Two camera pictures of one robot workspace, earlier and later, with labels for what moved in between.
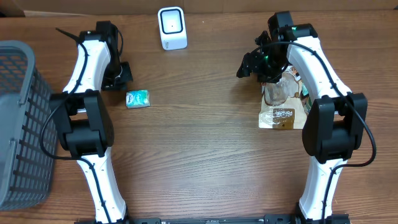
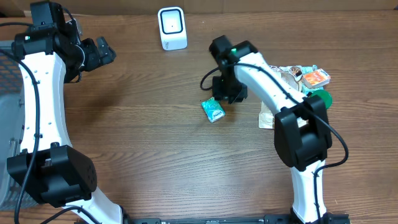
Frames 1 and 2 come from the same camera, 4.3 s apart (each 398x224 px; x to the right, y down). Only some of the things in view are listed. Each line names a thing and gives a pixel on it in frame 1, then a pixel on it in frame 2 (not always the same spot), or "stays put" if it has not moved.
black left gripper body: (118, 71) -> (92, 57)
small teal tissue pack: (138, 99) -> (212, 109)
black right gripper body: (270, 66) -> (228, 89)
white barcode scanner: (172, 28) stays put
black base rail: (267, 218) stays put
